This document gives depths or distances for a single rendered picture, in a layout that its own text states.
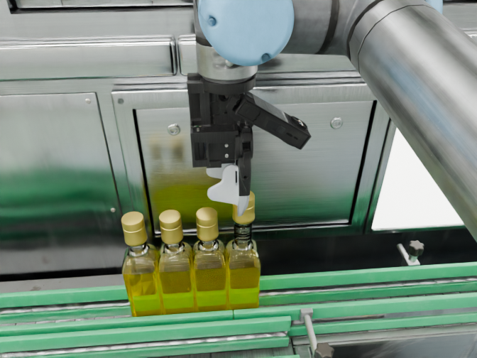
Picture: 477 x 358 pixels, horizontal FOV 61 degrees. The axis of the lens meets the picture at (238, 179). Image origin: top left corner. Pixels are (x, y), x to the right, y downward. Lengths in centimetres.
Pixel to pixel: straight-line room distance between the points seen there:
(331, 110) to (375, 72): 39
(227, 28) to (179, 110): 35
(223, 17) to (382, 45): 12
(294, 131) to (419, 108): 29
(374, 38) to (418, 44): 4
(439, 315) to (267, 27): 69
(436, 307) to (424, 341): 8
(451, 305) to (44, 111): 81
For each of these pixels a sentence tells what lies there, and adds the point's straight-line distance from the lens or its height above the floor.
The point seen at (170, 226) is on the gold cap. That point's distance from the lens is 63.
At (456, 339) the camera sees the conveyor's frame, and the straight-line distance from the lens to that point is 95.
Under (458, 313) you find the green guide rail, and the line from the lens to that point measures 92.
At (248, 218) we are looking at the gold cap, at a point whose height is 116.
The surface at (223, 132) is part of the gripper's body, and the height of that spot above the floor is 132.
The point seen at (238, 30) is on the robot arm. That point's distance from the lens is 34.
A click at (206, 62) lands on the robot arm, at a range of 49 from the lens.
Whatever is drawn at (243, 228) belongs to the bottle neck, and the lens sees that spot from 64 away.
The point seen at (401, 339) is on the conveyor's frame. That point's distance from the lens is 89.
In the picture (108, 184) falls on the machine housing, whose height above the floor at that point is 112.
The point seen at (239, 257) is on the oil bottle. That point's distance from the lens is 67.
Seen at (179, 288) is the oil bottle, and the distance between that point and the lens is 71.
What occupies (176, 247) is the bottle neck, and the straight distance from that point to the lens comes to 67.
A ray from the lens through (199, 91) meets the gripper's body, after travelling 51.
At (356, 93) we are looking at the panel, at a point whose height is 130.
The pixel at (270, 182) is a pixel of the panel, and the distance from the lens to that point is 77.
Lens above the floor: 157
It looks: 35 degrees down
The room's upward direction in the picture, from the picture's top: straight up
